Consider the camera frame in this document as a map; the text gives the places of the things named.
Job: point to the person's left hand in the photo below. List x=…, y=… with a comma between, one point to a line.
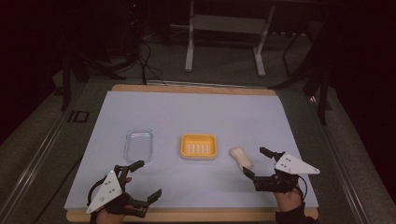
x=109, y=217

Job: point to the clear plastic tray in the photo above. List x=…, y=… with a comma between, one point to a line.
x=138, y=146

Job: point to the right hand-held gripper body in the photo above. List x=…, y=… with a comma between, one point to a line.
x=292, y=166

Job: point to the person's right hand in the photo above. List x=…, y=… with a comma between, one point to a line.
x=288, y=200

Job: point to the cream soap bar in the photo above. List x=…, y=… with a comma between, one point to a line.
x=240, y=158

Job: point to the black floor bracket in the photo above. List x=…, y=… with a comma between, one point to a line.
x=78, y=116

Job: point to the light blue table mat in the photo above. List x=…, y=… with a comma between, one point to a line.
x=202, y=112

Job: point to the yellow soap dish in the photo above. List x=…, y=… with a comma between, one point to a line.
x=198, y=146

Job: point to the white metal stand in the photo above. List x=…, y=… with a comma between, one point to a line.
x=230, y=25

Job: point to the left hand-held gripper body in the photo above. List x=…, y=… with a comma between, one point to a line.
x=104, y=191

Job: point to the metal floor rail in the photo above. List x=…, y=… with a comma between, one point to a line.
x=31, y=168
x=342, y=161

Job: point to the black stand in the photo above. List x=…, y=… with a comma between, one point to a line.
x=323, y=93

